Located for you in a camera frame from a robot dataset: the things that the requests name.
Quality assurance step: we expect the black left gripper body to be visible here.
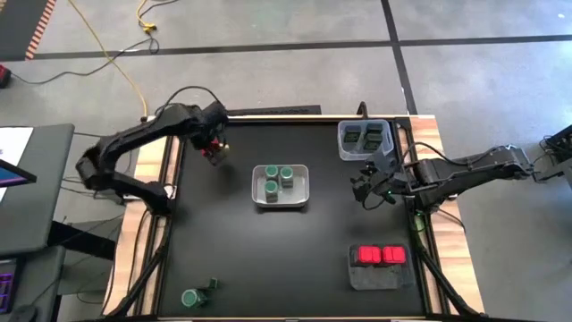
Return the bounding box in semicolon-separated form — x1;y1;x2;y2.
191;114;229;145

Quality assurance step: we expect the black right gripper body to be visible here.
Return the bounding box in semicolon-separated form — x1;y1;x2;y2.
372;162;413;199

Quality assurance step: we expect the red-lidded smoked paprika tin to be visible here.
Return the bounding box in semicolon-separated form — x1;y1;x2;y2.
356;244;383;266
382;244;408;266
199;139;231;167

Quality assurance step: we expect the clear plastic bin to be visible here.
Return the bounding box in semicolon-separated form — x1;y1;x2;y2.
337;118;395;162

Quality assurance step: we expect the white plastic bin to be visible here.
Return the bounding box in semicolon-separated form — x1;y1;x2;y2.
250;163;311;209

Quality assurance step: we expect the dark grey plastic bin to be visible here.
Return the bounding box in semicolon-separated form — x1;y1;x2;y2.
347;242;417;292

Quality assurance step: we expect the grey side desk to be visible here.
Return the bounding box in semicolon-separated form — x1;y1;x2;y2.
0;123;76;258

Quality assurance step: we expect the white paper sheet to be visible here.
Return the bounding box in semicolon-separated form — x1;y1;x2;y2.
0;126;35;202

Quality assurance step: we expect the tablet with lit screen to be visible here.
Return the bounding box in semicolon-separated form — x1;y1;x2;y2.
0;158;38;189

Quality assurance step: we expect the black mat orange-striped edge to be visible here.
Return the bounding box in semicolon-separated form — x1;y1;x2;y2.
0;0;58;62

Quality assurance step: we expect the backlit keyboard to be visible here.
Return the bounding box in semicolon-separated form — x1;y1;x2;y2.
0;257;19;314

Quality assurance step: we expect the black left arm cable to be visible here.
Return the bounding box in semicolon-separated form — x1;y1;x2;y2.
154;84;223;117

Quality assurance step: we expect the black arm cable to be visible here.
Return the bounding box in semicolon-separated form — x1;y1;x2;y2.
154;84;223;117
400;141;457;171

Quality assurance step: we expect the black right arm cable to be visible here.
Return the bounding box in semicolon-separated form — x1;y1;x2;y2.
400;141;457;171

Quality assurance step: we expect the wooden table frame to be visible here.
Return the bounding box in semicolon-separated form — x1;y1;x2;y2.
101;114;487;321

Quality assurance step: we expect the black floor cable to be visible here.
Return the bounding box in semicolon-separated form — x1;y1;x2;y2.
8;38;161;86

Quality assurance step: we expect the black frame strut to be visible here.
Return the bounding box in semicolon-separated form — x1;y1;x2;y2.
415;214;483;319
106;214;173;319

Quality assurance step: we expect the yellow cable with plug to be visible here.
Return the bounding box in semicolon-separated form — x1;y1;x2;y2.
136;0;180;33

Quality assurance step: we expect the long yellow floor cable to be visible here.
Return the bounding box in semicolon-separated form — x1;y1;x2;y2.
66;0;149;118

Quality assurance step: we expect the black equipment with cables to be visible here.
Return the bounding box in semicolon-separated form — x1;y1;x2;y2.
531;124;572;184

